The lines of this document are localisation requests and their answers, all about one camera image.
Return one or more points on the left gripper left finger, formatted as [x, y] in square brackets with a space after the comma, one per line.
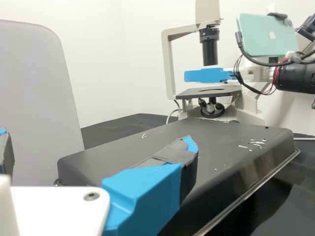
[5, 152]

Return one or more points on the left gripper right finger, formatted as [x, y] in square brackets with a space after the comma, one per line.
[147, 191]

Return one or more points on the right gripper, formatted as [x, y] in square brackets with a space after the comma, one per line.
[256, 71]

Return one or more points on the cream microscope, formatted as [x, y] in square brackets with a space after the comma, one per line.
[170, 61]

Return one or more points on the white box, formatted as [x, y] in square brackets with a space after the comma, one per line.
[37, 98]

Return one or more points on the black tray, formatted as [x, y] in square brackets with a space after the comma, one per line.
[221, 157]

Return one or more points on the right wrist camera phone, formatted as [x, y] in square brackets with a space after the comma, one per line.
[268, 34]

